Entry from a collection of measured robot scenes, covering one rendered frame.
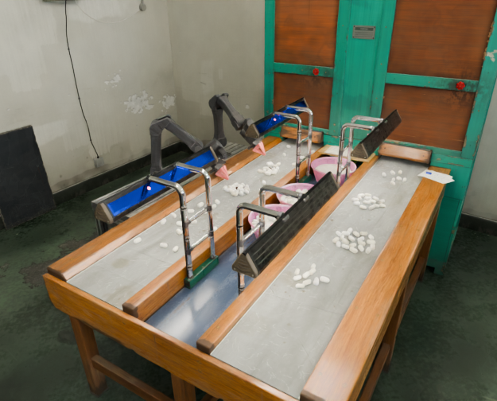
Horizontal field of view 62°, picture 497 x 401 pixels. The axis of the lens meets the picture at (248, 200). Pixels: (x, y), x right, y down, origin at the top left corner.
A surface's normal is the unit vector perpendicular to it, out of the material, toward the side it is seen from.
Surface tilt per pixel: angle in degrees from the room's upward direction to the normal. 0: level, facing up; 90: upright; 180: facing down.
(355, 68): 90
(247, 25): 90
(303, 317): 0
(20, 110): 90
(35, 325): 0
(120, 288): 0
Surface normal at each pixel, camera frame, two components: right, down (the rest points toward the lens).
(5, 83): 0.82, 0.25
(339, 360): -0.01, -0.88
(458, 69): -0.52, 0.40
